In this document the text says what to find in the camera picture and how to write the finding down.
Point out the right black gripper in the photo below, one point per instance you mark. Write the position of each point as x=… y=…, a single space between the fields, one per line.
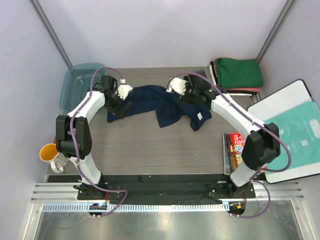
x=184 y=98

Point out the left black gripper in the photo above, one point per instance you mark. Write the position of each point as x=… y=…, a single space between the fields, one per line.
x=118 y=110

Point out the navy blue t shirt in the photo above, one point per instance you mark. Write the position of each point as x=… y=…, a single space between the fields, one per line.
x=167 y=106

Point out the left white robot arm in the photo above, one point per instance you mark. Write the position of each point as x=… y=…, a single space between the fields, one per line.
x=73 y=135

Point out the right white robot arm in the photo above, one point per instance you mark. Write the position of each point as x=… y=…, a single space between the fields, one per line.
x=262 y=142

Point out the white folded t shirt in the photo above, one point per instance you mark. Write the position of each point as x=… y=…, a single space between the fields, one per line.
x=213 y=72

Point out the green folded t shirt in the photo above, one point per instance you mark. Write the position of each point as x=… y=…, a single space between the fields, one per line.
x=238 y=73

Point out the teal plastic bin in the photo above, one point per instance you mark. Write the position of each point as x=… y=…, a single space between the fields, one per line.
x=77 y=82

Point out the pink folded t shirt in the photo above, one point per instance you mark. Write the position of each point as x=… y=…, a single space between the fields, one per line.
x=246 y=90

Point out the red treehouse book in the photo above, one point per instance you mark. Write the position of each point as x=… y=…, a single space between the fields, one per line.
x=237 y=146

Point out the white orange mug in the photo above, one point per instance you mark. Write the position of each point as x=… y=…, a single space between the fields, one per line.
x=56 y=159

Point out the white board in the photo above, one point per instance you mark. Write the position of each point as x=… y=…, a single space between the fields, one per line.
x=280 y=101

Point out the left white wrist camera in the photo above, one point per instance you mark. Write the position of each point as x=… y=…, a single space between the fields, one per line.
x=123 y=89

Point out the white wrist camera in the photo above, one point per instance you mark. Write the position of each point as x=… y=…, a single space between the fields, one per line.
x=178 y=85
x=123 y=89

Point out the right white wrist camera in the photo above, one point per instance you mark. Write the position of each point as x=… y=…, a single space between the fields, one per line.
x=178 y=85

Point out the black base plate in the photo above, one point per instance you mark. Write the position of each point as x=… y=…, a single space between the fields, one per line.
x=165 y=187

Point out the aluminium rail frame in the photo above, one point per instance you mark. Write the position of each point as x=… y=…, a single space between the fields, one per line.
x=61 y=197

